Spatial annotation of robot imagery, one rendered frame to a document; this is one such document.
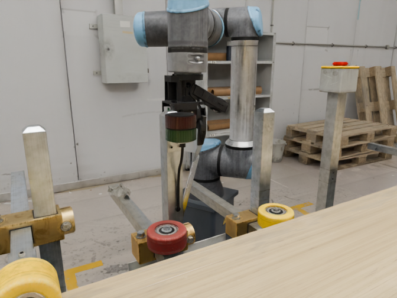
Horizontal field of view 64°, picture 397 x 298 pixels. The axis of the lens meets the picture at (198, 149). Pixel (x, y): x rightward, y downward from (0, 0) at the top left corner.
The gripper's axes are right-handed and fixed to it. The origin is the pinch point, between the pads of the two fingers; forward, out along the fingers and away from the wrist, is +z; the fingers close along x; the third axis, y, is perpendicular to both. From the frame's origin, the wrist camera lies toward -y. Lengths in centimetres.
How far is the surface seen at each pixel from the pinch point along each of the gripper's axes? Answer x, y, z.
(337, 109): 9.5, -39.3, -10.6
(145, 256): 10.4, 17.5, 16.8
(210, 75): -253, -159, -12
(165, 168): 8.8, 11.8, -1.2
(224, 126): -222, -160, 42
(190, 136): 15.6, 9.6, -9.0
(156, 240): 16.1, 17.0, 10.4
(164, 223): 11.3, 13.3, 9.8
